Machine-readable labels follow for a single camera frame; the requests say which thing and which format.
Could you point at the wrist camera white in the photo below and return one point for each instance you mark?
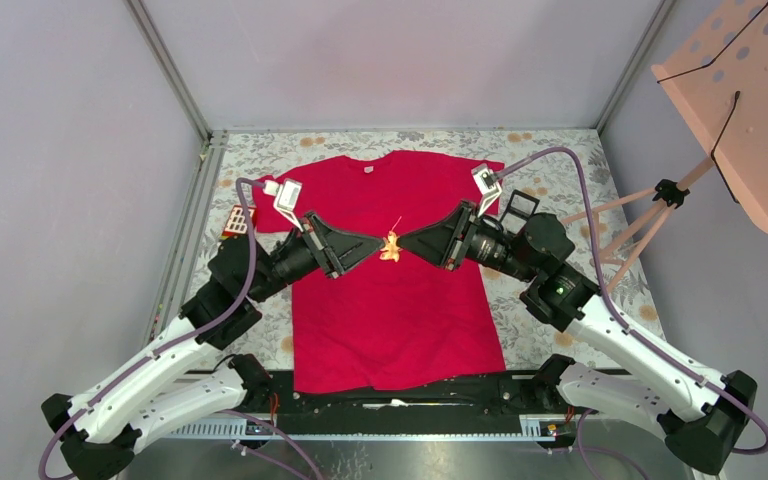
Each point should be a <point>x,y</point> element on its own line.
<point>285,197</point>
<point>489,187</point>

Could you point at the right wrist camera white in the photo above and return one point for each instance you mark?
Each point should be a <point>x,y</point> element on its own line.
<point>489,187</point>

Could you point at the pink perforated music stand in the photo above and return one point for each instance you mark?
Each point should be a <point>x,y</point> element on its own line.
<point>718,83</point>

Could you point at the red t-shirt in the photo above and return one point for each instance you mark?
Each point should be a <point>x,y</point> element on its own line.
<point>386,325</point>

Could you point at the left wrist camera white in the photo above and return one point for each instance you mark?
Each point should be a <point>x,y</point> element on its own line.
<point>285,197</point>

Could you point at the black brooch box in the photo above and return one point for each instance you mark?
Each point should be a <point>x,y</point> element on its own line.
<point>520,207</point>

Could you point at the red toy block house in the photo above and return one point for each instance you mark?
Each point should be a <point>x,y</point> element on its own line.
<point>235,223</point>

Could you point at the silver slotted cable duct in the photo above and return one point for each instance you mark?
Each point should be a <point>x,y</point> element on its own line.
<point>512,429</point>

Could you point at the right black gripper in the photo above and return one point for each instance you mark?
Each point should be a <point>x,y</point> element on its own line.
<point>441,242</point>

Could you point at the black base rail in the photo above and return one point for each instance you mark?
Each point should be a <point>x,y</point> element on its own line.
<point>465,403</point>

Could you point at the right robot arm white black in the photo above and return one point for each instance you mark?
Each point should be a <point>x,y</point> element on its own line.
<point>696,410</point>

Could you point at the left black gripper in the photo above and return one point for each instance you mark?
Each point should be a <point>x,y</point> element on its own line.
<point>338,249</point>

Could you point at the orange glitter brooch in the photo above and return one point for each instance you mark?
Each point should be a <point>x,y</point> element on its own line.
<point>391,251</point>

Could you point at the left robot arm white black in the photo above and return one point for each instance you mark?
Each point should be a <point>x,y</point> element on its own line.
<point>100,431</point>

